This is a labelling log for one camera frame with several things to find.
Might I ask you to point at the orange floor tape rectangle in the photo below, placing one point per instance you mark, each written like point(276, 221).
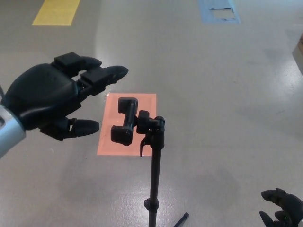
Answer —
point(125, 142)

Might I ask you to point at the yellow floor tape rectangle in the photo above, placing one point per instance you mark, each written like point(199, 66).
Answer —
point(56, 11)

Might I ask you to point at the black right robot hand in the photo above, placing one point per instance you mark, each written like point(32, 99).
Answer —
point(284, 208)

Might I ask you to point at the torn blue floor tape rectangle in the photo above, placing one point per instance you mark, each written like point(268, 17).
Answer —
point(206, 11)

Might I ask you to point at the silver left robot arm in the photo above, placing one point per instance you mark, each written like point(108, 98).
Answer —
point(9, 132)

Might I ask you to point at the black phone stand tripod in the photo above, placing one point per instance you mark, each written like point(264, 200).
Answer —
point(155, 151)

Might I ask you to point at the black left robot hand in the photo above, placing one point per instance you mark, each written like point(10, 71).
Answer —
point(47, 94)

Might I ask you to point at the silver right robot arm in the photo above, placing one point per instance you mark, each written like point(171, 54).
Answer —
point(301, 221)

